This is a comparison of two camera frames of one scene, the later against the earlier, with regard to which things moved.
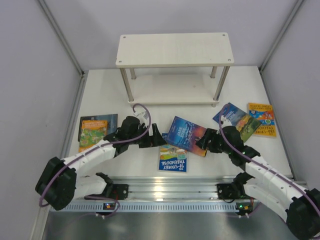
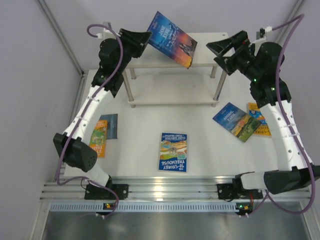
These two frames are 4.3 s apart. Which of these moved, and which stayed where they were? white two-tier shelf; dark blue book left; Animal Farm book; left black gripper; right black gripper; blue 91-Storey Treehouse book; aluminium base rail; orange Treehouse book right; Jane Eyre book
Moved: Jane Eyre book; right black gripper; left black gripper
Stayed: Animal Farm book; dark blue book left; blue 91-Storey Treehouse book; orange Treehouse book right; white two-tier shelf; aluminium base rail
